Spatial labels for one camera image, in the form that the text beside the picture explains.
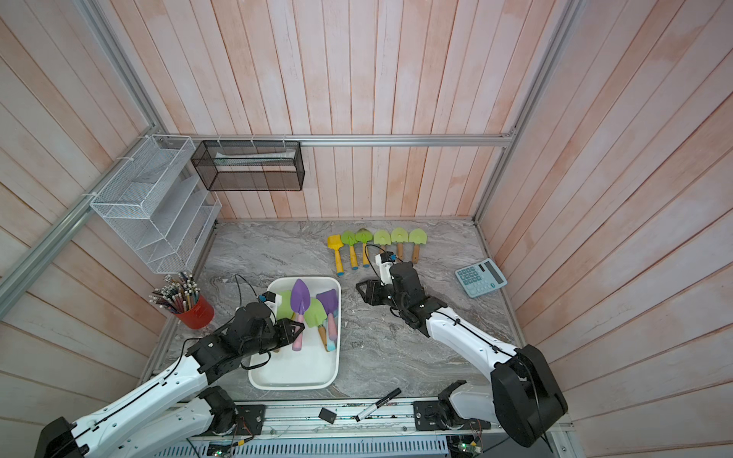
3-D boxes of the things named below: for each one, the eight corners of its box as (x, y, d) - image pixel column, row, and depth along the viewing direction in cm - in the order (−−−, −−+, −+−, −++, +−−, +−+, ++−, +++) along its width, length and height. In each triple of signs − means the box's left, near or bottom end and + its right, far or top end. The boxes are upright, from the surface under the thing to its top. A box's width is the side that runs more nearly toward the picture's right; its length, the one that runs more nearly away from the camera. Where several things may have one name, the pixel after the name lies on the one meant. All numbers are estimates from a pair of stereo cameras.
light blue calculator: (470, 298, 99) (473, 293, 96) (454, 272, 106) (457, 266, 103) (505, 288, 101) (510, 283, 98) (487, 263, 109) (491, 257, 106)
